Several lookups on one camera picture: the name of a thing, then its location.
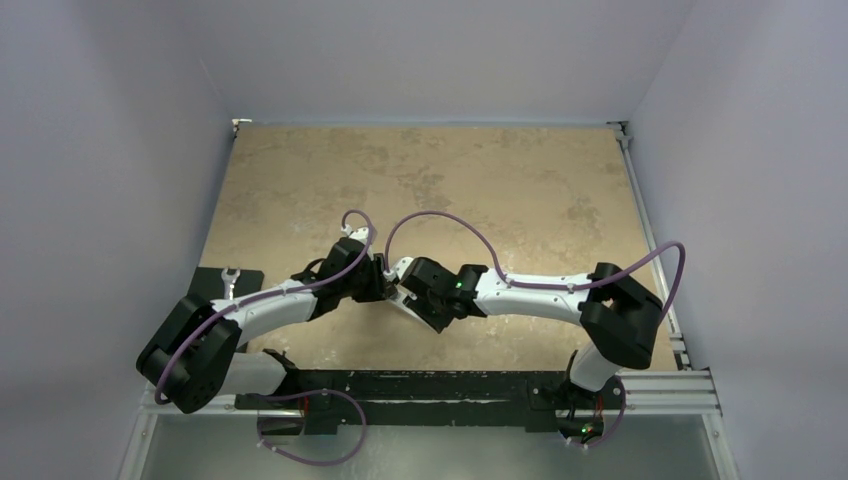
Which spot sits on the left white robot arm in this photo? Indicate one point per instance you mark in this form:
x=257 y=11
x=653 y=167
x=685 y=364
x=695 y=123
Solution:
x=195 y=355

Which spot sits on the silver wrench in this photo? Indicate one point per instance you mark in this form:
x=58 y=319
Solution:
x=229 y=278

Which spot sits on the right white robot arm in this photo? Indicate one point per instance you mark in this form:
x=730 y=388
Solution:
x=620 y=316

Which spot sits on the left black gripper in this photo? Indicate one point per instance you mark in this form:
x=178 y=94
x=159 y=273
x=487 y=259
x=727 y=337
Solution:
x=378 y=287

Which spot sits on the black foam tool tray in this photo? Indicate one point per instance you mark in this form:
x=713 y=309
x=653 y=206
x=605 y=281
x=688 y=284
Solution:
x=208 y=284

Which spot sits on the white remote control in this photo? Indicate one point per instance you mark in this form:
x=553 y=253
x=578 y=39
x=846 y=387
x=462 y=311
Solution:
x=398 y=301

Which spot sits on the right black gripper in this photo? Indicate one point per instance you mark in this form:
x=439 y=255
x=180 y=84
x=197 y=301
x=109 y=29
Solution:
x=403 y=291

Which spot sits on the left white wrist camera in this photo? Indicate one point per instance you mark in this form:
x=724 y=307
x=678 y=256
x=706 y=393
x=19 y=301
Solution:
x=361 y=234

